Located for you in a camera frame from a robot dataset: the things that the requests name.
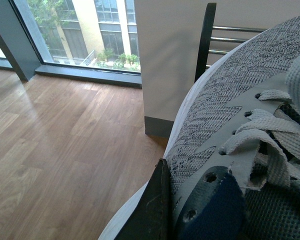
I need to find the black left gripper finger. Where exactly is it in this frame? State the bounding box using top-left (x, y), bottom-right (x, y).
top-left (115, 158), bottom-right (170, 240)

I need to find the grey knit sneaker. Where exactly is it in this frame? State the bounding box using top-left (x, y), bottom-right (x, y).
top-left (100, 16), bottom-right (300, 240)

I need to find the black metal shoe rack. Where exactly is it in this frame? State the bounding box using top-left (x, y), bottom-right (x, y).
top-left (194, 2), bottom-right (266, 83)

